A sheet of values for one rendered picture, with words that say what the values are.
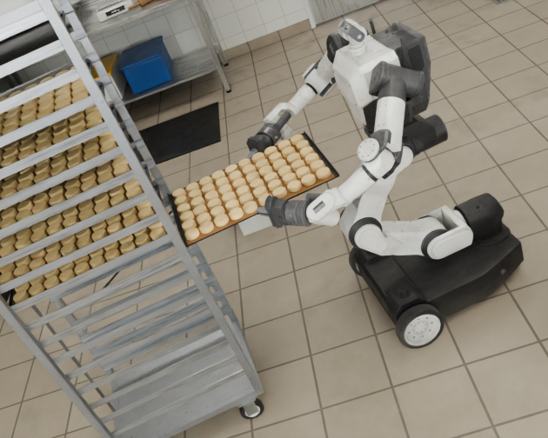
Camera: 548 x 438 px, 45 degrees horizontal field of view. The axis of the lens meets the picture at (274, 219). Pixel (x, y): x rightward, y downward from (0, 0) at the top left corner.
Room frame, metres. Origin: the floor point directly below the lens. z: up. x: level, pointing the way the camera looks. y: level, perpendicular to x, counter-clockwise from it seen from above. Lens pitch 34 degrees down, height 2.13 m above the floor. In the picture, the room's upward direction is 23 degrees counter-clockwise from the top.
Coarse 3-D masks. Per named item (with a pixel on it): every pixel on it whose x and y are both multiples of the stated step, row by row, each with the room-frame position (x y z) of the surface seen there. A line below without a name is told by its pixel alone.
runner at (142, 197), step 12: (120, 204) 1.90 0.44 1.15; (132, 204) 1.91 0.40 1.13; (96, 216) 1.90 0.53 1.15; (108, 216) 1.90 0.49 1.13; (72, 228) 1.90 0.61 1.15; (84, 228) 1.90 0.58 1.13; (48, 240) 1.89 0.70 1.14; (12, 252) 1.89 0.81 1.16; (24, 252) 1.89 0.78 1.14; (0, 264) 1.88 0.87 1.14
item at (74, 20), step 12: (60, 0) 2.33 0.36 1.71; (72, 24) 2.33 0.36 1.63; (84, 48) 2.33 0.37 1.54; (120, 108) 2.33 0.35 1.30; (132, 132) 2.33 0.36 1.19; (144, 144) 2.34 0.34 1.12; (144, 156) 2.33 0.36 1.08; (156, 168) 2.33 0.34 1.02; (168, 192) 2.33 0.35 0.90; (216, 288) 2.33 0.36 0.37
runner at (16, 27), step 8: (56, 8) 1.91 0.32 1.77; (32, 16) 1.91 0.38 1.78; (40, 16) 1.91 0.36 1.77; (16, 24) 1.90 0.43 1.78; (24, 24) 1.91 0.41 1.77; (32, 24) 1.91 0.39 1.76; (0, 32) 1.90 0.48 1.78; (8, 32) 1.90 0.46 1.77; (16, 32) 1.90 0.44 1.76; (0, 40) 1.90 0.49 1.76
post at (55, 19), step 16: (48, 0) 1.88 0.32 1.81; (48, 16) 1.88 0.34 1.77; (64, 32) 1.88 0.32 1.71; (64, 48) 1.88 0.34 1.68; (80, 64) 1.88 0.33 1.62; (96, 96) 1.88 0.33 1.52; (112, 112) 1.90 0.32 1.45; (112, 128) 1.88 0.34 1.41; (128, 144) 1.88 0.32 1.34; (128, 160) 1.88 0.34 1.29; (144, 176) 1.88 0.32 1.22; (144, 192) 1.88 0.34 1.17; (160, 208) 1.88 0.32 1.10; (176, 240) 1.88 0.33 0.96; (192, 272) 1.88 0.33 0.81; (208, 288) 1.91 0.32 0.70; (208, 304) 1.88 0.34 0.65; (224, 320) 1.88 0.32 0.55; (240, 352) 1.88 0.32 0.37; (256, 384) 1.88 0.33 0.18
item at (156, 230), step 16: (160, 224) 2.01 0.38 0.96; (128, 240) 2.00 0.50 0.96; (144, 240) 1.94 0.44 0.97; (96, 256) 1.97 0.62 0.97; (112, 256) 1.93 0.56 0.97; (48, 272) 2.00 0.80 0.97; (64, 272) 1.95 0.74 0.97; (80, 272) 1.92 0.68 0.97; (16, 288) 1.99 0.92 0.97; (32, 288) 1.94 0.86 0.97; (48, 288) 1.92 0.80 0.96
